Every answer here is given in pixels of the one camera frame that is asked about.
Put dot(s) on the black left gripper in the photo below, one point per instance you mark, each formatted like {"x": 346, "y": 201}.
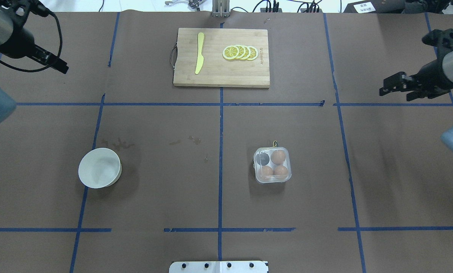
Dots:
{"x": 22, "y": 44}

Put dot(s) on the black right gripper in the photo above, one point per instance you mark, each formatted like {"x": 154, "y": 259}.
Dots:
{"x": 432, "y": 74}

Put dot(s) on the clear plastic egg box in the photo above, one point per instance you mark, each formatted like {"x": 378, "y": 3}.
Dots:
{"x": 261, "y": 157}

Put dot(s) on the brown egg from bowl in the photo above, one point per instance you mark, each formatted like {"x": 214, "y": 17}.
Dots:
{"x": 265, "y": 173}

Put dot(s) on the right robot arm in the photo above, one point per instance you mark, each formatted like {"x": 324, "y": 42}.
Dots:
{"x": 446, "y": 62}

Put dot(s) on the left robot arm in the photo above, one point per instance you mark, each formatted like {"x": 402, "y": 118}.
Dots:
{"x": 7, "y": 104}

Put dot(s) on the brown egg in box rear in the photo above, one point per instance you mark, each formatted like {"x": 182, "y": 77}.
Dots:
{"x": 278, "y": 157}

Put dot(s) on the brown egg in box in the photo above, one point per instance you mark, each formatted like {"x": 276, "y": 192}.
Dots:
{"x": 278, "y": 157}
{"x": 281, "y": 172}

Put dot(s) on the brown egg in box front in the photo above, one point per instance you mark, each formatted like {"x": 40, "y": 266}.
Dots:
{"x": 281, "y": 172}

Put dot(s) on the white bowl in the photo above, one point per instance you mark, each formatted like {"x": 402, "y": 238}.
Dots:
{"x": 100, "y": 168}

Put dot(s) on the lemon slice rightmost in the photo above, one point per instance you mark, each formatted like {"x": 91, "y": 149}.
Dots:
{"x": 253, "y": 53}

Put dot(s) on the yellow plastic knife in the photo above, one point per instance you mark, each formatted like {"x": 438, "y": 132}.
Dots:
{"x": 200, "y": 57}

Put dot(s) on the wooden cutting board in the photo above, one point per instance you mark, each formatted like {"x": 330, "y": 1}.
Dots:
{"x": 217, "y": 72}

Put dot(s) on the lemon slice leftmost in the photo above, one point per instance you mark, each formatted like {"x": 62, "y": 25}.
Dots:
{"x": 231, "y": 52}

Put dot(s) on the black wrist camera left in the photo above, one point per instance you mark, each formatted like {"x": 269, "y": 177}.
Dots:
{"x": 24, "y": 7}

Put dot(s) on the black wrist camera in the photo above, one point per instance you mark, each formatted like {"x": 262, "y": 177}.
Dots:
{"x": 440, "y": 40}
{"x": 24, "y": 7}

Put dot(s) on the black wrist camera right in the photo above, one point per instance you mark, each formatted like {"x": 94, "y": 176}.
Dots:
{"x": 440, "y": 40}

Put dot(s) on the aluminium camera post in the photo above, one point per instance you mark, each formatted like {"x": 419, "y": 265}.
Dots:
{"x": 221, "y": 8}

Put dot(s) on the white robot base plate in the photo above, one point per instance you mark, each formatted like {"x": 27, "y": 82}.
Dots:
{"x": 249, "y": 266}

